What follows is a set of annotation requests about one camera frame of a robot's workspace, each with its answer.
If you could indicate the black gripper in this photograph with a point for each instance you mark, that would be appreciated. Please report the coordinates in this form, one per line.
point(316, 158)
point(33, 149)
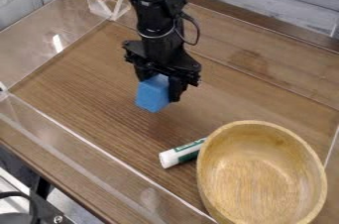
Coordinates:
point(182, 68)

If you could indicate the blue rectangular block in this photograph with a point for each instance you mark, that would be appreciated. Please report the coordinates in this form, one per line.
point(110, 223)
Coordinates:
point(153, 93)

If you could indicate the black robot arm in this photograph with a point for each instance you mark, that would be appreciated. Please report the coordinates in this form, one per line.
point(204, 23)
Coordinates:
point(160, 52)

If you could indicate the brown wooden bowl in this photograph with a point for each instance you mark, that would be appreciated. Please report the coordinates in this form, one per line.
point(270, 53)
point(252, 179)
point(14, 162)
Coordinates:
point(261, 175)

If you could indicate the white green glue stick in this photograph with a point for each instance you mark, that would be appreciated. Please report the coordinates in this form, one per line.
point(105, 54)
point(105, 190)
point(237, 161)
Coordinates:
point(181, 154)

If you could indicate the black metal stand base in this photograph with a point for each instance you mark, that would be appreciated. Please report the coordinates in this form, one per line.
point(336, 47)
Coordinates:
point(37, 215)

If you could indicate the clear acrylic barrier wall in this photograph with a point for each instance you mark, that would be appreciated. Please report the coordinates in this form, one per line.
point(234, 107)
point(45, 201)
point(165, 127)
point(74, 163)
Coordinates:
point(71, 124)

